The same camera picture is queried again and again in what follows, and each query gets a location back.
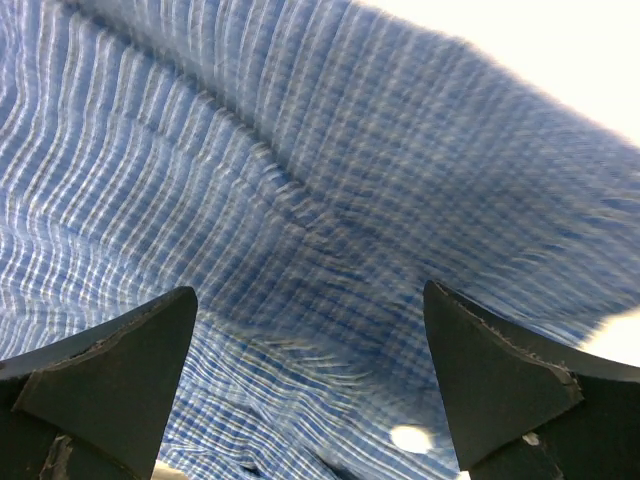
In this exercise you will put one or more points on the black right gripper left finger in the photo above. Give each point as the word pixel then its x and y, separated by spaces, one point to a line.
pixel 95 405

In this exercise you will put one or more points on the blue plaid long sleeve shirt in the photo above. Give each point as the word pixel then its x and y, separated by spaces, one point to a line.
pixel 306 167

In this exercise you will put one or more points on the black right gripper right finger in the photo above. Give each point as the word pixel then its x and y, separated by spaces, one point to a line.
pixel 522 406

